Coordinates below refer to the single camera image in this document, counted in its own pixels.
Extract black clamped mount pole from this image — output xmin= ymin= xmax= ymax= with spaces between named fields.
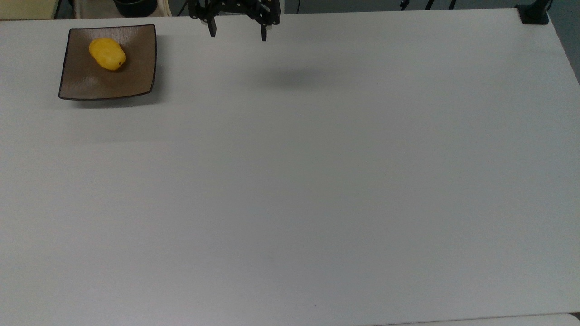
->
xmin=516 ymin=0 xmax=553 ymax=25

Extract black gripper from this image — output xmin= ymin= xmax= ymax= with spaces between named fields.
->
xmin=188 ymin=0 xmax=282 ymax=43

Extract brown square ceramic plate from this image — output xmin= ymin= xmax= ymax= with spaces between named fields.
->
xmin=58 ymin=24 xmax=158 ymax=101

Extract black round bin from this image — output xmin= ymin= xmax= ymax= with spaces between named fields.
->
xmin=113 ymin=0 xmax=158 ymax=18

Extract beige board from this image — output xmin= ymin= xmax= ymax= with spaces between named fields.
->
xmin=0 ymin=0 xmax=62 ymax=20

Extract black tripod legs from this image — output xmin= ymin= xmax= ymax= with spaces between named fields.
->
xmin=399 ymin=0 xmax=458 ymax=11

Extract yellow potato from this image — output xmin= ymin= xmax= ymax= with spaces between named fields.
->
xmin=88 ymin=38 xmax=126 ymax=71

